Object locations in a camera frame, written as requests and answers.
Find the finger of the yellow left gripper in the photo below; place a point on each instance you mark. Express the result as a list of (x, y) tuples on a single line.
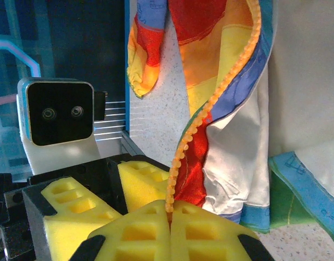
[(69, 214), (145, 179)]

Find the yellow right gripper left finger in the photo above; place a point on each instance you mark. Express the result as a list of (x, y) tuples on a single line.
[(134, 233)]

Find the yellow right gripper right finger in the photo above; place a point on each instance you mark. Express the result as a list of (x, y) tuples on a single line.
[(210, 236)]

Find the rainbow coloured jacket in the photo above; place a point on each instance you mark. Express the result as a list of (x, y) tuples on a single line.
[(232, 141)]

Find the aluminium table frame rail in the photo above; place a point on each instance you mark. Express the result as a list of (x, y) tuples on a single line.
[(112, 130)]

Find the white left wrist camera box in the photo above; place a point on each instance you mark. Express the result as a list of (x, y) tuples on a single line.
[(61, 114)]

